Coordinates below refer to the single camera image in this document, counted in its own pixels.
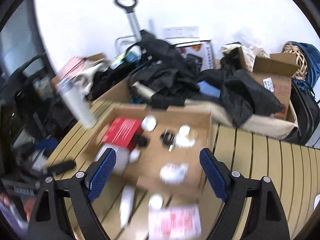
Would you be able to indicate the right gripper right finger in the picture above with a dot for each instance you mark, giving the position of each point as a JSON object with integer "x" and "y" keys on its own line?
{"x": 266, "y": 218}

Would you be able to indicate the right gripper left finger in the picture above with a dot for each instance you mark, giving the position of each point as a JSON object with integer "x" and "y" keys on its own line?
{"x": 49, "y": 217}

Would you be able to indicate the white cotton swab pack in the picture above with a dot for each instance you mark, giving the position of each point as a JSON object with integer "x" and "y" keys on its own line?
{"x": 120, "y": 158}

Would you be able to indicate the round white tin jar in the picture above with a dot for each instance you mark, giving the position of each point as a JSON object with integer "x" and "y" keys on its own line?
{"x": 155, "y": 202}

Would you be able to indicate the white tube bottle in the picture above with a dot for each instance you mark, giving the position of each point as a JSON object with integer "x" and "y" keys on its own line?
{"x": 126, "y": 205}

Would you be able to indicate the pink white flat packet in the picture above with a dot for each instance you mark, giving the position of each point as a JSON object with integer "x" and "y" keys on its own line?
{"x": 177, "y": 222}

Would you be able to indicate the beige cloth bag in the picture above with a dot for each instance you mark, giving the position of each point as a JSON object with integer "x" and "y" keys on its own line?
{"x": 262, "y": 125}

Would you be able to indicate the white tall thermos bottle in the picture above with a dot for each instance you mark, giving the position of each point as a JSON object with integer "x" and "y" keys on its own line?
{"x": 75, "y": 103}

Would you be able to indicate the pink bag left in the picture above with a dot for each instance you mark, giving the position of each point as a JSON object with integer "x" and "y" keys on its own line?
{"x": 70, "y": 69}

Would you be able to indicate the red flat box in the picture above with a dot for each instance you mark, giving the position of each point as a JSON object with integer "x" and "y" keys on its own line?
{"x": 121, "y": 132}

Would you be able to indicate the small white cap bottle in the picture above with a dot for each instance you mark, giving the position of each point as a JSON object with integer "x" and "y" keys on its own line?
{"x": 134, "y": 155}

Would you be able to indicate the black backpack right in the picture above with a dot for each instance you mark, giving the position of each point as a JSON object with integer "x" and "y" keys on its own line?
{"x": 307, "y": 112}

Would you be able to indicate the small white jar in box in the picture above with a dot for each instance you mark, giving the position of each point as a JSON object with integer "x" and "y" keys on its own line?
{"x": 184, "y": 130}

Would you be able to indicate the black fuzzy ball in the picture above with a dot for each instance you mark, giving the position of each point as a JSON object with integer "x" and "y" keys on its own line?
{"x": 141, "y": 140}

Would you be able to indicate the cardboard box behind table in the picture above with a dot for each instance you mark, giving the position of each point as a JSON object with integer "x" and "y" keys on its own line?
{"x": 112, "y": 92}

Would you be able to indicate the open cardboard tray box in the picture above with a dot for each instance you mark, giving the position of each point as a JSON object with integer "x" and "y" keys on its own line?
{"x": 145, "y": 172}

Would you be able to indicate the small silver round tin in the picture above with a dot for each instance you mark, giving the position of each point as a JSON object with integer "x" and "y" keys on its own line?
{"x": 149, "y": 123}

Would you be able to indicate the brown cardboard box right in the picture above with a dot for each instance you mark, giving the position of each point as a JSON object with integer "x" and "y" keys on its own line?
{"x": 275, "y": 74}

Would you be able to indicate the blue bag with basket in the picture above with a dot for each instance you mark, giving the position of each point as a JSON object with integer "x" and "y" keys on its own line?
{"x": 307, "y": 58}

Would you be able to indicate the black clothes pile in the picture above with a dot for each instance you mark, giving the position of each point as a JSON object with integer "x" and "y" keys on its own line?
{"x": 163, "y": 78}

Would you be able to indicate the white printed product box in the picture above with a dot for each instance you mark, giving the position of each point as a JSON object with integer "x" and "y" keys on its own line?
{"x": 199, "y": 52}

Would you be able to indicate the trolley handle black metal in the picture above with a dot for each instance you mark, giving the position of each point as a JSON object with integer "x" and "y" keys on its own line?
{"x": 131, "y": 15}

